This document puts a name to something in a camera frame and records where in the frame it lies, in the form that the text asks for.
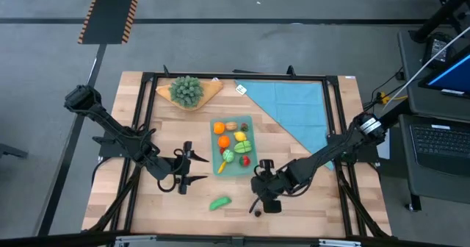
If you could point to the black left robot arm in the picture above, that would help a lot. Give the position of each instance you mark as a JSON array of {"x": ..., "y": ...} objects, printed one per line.
[{"x": 110, "y": 129}]

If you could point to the grey laptop computer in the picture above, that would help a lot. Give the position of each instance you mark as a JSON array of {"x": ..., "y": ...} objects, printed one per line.
[{"x": 440, "y": 144}]

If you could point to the green sliced fruit toy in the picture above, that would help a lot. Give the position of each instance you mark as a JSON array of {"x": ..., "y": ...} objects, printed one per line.
[{"x": 242, "y": 146}]

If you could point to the silver metal bracket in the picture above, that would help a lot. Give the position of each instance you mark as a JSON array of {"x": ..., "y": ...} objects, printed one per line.
[
  {"x": 339, "y": 243},
  {"x": 134, "y": 240}
]

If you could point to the yellow lemon toy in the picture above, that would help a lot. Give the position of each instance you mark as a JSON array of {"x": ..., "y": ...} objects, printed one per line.
[{"x": 240, "y": 136}]

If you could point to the green succulent potted plant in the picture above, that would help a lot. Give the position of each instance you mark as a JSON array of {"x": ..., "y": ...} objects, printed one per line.
[{"x": 186, "y": 90}]

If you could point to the black blackberry toy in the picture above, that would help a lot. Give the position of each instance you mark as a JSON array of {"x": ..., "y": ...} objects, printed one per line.
[{"x": 257, "y": 214}]

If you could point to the black metal rig frame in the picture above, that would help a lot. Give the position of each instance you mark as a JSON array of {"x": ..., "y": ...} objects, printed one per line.
[{"x": 275, "y": 76}]

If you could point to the black metal stand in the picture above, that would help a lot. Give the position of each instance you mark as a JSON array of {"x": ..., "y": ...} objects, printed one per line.
[{"x": 440, "y": 15}]

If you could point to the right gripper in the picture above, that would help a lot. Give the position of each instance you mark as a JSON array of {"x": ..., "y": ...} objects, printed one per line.
[{"x": 271, "y": 184}]

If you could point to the white label sticker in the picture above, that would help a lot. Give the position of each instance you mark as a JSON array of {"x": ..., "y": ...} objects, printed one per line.
[{"x": 349, "y": 77}]

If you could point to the green cabbage toy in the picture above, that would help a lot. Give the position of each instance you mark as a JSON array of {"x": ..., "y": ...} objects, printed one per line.
[{"x": 228, "y": 156}]

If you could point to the dark grey equipment cart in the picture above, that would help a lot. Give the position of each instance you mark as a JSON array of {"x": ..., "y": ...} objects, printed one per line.
[{"x": 409, "y": 78}]

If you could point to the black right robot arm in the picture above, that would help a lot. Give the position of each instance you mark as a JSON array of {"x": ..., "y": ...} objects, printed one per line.
[{"x": 330, "y": 151}]

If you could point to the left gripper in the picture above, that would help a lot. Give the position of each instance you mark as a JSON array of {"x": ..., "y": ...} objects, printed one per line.
[{"x": 169, "y": 168}]

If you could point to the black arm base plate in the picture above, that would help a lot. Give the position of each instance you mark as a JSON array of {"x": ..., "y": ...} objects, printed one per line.
[
  {"x": 106, "y": 151},
  {"x": 367, "y": 155}
]

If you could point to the teal translucent plastic tupperware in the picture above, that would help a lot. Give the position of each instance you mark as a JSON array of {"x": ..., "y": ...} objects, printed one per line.
[{"x": 251, "y": 170}]

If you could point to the green pea pod toy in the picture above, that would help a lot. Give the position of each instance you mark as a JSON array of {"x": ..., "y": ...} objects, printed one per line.
[{"x": 220, "y": 203}]

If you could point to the white paper tag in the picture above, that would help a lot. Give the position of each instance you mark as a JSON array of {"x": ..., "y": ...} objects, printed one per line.
[{"x": 241, "y": 89}]

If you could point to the dark furniture leg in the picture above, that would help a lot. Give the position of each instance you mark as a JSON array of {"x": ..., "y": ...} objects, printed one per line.
[{"x": 11, "y": 150}]

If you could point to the black power adapter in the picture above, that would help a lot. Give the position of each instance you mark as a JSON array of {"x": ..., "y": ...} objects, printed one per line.
[{"x": 437, "y": 48}]

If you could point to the brown potato toy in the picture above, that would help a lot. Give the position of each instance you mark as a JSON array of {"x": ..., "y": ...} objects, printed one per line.
[{"x": 231, "y": 125}]

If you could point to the black orange-striped floor mat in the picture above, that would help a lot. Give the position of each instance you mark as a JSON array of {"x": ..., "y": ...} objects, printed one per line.
[{"x": 110, "y": 11}]

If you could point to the blue cloth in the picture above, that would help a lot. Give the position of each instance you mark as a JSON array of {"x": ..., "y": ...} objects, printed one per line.
[{"x": 293, "y": 100}]

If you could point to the yellow banana toy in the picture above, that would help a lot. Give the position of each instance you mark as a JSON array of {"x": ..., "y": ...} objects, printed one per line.
[{"x": 222, "y": 167}]

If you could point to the table-level camera box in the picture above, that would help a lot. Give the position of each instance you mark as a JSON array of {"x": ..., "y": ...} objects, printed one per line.
[{"x": 236, "y": 242}]

